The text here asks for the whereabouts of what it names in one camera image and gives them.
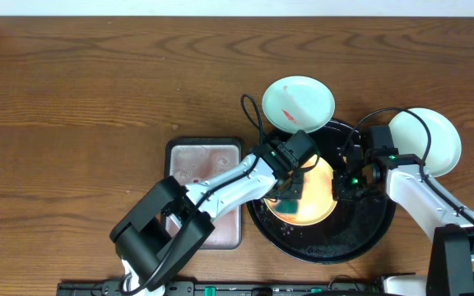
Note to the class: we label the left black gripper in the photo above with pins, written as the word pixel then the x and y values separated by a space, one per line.
pixel 290 188

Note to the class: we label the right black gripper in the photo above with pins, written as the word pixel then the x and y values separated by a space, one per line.
pixel 341 193

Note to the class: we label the green yellow sponge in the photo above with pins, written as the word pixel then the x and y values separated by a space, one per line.
pixel 287 206

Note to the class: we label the yellow plate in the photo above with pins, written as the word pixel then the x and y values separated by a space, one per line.
pixel 317 202

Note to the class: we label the mint plate front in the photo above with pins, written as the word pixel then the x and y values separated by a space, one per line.
pixel 410 137

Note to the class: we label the mint plate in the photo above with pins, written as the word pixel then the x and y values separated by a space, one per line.
pixel 410 137
pixel 296 103

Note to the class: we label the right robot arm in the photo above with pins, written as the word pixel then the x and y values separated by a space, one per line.
pixel 449 224

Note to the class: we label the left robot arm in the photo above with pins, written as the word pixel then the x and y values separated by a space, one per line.
pixel 163 231

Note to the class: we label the round black serving tray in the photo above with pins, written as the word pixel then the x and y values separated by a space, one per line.
pixel 351 230

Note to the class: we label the rectangular soapy water tray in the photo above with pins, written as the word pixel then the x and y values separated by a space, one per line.
pixel 195 159

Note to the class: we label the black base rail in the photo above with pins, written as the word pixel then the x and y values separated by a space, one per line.
pixel 187 288

